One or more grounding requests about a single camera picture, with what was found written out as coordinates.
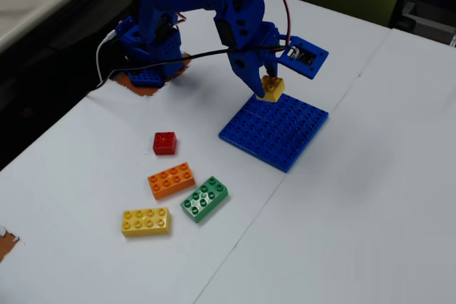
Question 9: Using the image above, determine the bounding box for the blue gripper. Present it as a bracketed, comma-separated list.
[227, 21, 288, 99]

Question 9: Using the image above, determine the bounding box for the yellow 2x2 block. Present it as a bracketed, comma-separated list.
[256, 75, 286, 103]

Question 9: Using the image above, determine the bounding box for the red 2x2 block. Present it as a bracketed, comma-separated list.
[152, 131, 177, 156]

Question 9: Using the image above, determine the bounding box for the green 2x4 block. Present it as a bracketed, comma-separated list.
[180, 175, 229, 224]

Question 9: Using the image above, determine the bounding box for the orange 2x4 block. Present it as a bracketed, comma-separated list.
[147, 162, 197, 201]

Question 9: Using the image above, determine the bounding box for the yellow 2x4 block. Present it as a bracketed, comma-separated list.
[120, 207, 172, 238]

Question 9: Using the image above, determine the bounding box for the blue 8x8 studded baseplate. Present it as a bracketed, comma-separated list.
[218, 92, 329, 174]

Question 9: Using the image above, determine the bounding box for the blue camera mount with board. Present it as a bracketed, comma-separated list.
[276, 36, 330, 80]

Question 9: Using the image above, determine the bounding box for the red white servo wire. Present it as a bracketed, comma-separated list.
[256, 0, 297, 56]

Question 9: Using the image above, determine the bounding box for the black camera cable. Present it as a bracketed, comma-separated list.
[87, 44, 297, 97]

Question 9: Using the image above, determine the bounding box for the white power cable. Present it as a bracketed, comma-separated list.
[95, 31, 119, 83]

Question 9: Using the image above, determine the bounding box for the grey metal frame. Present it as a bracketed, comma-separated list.
[390, 0, 456, 48]

